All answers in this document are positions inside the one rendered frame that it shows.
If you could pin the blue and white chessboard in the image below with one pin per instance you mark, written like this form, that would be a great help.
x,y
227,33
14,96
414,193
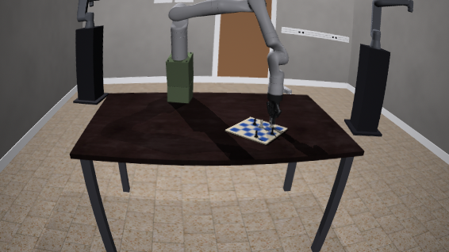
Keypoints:
x,y
247,130

